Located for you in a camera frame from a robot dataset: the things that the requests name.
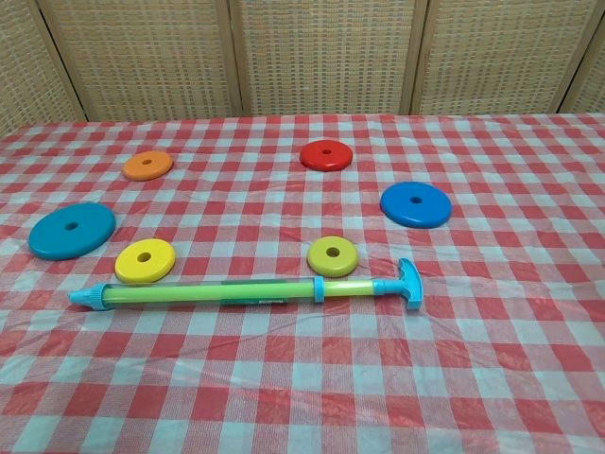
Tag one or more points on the green stick with blue ends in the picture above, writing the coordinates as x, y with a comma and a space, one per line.
208, 292

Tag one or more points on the red white checked tablecloth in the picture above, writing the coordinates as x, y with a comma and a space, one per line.
302, 378

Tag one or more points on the woven bamboo folding screen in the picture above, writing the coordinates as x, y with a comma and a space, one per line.
326, 57

